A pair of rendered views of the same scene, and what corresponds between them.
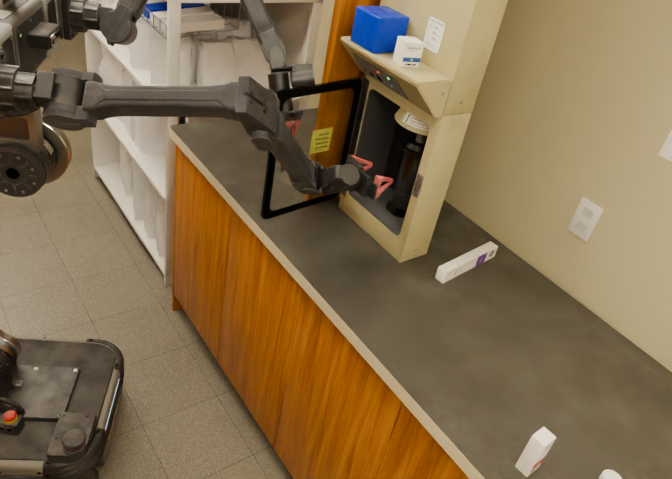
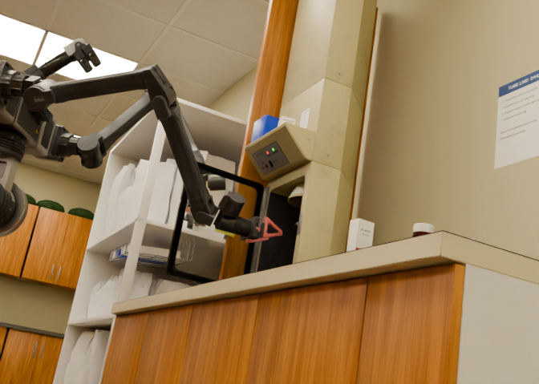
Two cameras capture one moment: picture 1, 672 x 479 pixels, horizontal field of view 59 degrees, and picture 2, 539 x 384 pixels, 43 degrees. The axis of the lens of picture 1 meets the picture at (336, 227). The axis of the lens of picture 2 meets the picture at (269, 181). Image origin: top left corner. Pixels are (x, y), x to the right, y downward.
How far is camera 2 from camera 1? 1.61 m
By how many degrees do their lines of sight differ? 54
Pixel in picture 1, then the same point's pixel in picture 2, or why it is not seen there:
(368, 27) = (260, 125)
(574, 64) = (429, 159)
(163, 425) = not seen: outside the picture
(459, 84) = (322, 139)
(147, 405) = not seen: outside the picture
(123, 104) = (75, 82)
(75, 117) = (43, 90)
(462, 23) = (318, 98)
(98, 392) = not seen: outside the picture
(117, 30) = (88, 144)
